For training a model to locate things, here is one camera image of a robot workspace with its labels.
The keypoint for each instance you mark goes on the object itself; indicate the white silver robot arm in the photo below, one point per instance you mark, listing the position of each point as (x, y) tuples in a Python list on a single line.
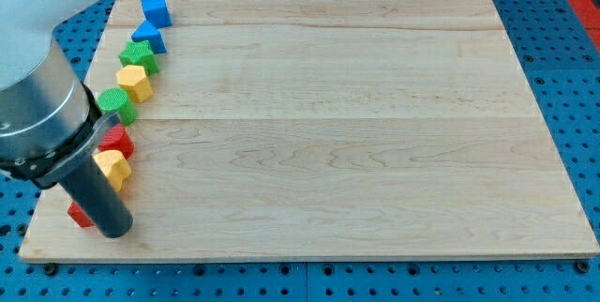
[(43, 103)]

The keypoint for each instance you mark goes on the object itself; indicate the light wooden board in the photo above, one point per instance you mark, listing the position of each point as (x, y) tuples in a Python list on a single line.
[(333, 131)]

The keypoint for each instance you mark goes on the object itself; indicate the yellow hexagon block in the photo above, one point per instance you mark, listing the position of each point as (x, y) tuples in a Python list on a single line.
[(134, 81)]

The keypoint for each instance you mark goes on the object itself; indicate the green star block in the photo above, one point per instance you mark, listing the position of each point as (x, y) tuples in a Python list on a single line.
[(139, 54)]

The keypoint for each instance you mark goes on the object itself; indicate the red round block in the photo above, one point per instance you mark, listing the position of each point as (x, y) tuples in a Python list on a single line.
[(117, 138)]

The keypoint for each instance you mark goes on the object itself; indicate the blue triangle block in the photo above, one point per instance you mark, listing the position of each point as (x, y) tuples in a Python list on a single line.
[(147, 31)]

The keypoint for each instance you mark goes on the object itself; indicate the yellow heart block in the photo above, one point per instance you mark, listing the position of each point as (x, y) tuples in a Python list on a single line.
[(114, 166)]

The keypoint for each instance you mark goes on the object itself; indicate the green cylinder block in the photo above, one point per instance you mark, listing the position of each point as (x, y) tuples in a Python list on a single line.
[(117, 99)]

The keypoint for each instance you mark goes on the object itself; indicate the blue cube block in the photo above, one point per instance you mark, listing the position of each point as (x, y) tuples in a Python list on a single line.
[(156, 12)]

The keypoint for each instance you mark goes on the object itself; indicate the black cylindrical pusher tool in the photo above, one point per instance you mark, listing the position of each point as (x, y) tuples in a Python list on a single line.
[(91, 190)]

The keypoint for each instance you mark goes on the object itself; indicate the red block behind tool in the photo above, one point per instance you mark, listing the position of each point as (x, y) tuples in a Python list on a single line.
[(78, 216)]

